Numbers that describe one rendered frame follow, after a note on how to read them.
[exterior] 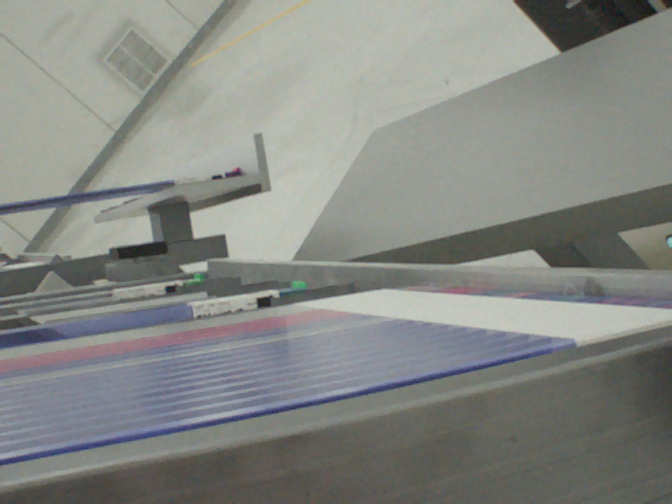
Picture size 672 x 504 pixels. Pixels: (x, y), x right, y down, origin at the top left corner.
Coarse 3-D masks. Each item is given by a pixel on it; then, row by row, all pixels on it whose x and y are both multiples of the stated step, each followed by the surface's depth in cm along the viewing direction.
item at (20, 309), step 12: (36, 300) 81; (48, 300) 80; (60, 300) 81; (72, 300) 81; (84, 300) 82; (96, 300) 82; (108, 300) 82; (0, 312) 78; (12, 312) 79; (24, 312) 79
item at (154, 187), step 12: (168, 180) 108; (84, 192) 103; (96, 192) 104; (108, 192) 104; (120, 192) 105; (132, 192) 106; (144, 192) 106; (156, 192) 107; (0, 204) 99; (12, 204) 99; (24, 204) 100; (36, 204) 100; (48, 204) 101; (60, 204) 102; (72, 204) 102
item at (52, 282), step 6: (48, 276) 110; (54, 276) 110; (42, 282) 110; (48, 282) 110; (54, 282) 110; (60, 282) 110; (66, 282) 111; (42, 288) 109; (48, 288) 110; (54, 288) 110; (60, 288) 110; (66, 288) 111
